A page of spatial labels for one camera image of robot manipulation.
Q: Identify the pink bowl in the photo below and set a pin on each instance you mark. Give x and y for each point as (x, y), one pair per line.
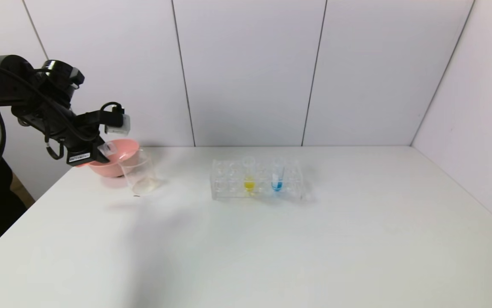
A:
(117, 164)

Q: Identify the test tube with blue pigment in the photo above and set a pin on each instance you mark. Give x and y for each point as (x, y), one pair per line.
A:
(276, 185)

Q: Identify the clear glass beaker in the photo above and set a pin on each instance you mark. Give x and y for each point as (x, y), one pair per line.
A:
(143, 184)

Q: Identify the clear acrylic test tube rack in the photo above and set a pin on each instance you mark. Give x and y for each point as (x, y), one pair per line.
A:
(228, 188)

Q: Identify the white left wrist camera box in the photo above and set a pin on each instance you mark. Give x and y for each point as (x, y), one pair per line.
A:
(118, 125)

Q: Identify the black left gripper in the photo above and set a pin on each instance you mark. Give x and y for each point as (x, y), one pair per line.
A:
(81, 156)

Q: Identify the test tube with yellow pigment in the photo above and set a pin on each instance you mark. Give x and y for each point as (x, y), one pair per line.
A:
(249, 184)

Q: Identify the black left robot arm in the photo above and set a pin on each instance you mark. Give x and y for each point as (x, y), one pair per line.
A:
(2, 81)

